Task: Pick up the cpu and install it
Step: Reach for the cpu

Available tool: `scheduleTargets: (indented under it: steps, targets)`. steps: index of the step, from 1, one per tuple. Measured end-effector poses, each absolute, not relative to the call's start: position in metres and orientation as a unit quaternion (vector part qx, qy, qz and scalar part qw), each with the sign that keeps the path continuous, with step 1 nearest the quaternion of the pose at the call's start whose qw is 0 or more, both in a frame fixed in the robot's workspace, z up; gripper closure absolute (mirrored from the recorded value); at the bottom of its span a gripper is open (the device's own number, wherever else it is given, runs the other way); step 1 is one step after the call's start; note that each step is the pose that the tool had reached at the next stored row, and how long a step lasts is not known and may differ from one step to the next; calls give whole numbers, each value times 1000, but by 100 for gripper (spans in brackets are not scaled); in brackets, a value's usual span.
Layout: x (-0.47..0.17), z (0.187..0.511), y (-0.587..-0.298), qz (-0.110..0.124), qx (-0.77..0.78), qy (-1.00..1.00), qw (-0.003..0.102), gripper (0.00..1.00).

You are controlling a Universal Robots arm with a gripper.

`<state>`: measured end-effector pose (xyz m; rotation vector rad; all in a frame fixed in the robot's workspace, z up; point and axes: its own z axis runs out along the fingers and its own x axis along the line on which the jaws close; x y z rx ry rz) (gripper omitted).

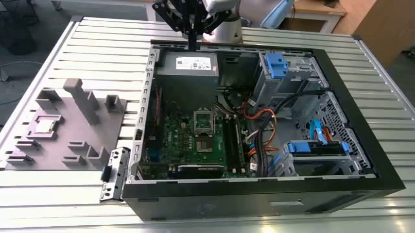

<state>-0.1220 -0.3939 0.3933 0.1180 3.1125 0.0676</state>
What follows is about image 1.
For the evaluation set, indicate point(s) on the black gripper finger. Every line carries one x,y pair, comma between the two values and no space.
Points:
214,23
162,12

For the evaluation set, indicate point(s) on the silver CPU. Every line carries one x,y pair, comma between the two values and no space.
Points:
44,126

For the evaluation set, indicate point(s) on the CPU socket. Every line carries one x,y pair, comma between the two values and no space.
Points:
204,145

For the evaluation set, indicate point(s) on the pale blue teach pendant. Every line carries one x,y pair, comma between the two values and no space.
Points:
275,14

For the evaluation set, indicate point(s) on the blue drive bay latch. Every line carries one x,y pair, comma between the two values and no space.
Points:
275,60

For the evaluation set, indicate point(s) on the grey power supply unit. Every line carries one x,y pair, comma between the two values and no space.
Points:
191,85

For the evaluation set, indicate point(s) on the silver drive cage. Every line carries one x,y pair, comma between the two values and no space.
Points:
284,87

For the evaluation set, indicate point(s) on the black bin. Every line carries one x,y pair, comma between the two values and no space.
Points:
19,41

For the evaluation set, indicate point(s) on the black RAM slot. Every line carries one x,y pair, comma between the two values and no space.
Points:
238,145
230,145

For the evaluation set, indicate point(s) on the green motherboard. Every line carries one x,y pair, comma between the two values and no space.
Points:
182,145

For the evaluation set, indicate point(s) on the brown wooden cabinet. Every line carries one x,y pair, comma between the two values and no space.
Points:
382,29

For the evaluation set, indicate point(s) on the grey parts rack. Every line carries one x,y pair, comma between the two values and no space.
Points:
75,136

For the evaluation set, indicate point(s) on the black graphics card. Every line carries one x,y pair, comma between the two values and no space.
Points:
199,171

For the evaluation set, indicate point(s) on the hard disk in blue carrier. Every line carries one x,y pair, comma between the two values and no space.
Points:
324,148

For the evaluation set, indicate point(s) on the silver disk bay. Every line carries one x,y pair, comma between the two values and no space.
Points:
318,159

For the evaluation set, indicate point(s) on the black open PC case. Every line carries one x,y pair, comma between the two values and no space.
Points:
227,194

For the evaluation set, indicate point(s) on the wooden desk white frame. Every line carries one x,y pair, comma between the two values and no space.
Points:
318,9

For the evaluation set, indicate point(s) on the silver slot bracket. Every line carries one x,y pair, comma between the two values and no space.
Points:
118,170

